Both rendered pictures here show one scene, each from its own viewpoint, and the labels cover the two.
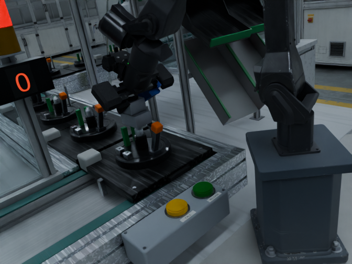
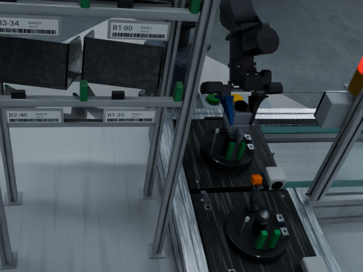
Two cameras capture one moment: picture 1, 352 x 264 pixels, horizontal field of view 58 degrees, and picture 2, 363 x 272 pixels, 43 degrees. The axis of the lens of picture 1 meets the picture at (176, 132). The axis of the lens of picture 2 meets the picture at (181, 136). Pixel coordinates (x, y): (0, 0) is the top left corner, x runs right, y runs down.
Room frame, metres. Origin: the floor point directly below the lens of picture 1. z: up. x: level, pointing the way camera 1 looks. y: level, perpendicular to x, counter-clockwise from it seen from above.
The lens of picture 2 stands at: (1.56, 0.27, 1.78)
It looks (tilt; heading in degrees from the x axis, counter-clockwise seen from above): 42 degrees down; 200
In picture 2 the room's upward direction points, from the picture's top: 12 degrees clockwise
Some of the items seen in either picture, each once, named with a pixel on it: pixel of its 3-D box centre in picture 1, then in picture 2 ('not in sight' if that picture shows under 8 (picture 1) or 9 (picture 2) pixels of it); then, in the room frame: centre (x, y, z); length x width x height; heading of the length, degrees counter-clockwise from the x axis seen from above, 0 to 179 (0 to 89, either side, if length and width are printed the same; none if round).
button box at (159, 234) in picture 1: (179, 222); (233, 108); (0.48, 0.02, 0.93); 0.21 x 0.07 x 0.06; 128
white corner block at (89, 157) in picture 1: (90, 160); (274, 178); (0.71, 0.22, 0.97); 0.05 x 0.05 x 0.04; 38
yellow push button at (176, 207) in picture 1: (177, 209); (235, 100); (0.48, 0.02, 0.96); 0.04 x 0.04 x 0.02
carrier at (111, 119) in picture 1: (90, 119); (261, 223); (0.90, 0.25, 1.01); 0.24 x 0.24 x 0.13; 38
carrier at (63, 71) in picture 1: (46, 67); not in sight; (1.92, 0.70, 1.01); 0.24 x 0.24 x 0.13; 38
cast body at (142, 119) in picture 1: (131, 108); (239, 117); (0.70, 0.09, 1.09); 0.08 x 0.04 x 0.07; 39
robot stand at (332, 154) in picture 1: (294, 193); (173, 71); (0.47, -0.20, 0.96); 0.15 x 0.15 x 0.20; 83
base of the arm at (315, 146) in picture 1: (294, 129); (179, 34); (0.47, -0.20, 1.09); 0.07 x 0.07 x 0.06; 83
